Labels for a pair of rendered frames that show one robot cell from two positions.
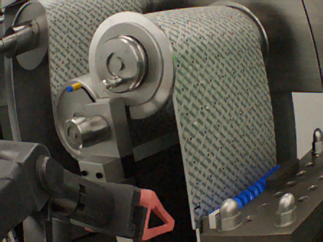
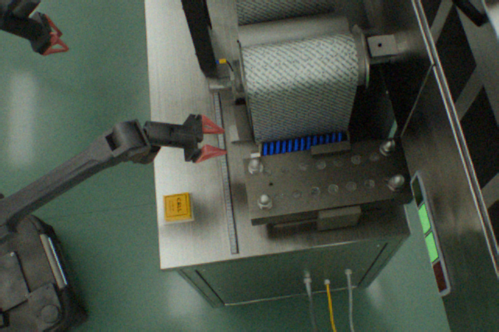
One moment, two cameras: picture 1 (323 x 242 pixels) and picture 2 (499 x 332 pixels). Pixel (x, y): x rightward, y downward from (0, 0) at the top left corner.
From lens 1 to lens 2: 109 cm
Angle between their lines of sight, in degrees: 66
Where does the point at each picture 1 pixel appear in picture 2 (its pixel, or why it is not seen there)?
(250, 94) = (324, 107)
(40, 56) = not seen: outside the picture
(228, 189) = (287, 135)
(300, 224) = (262, 217)
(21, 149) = (122, 144)
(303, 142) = not seen: outside the picture
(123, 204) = (190, 150)
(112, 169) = (227, 103)
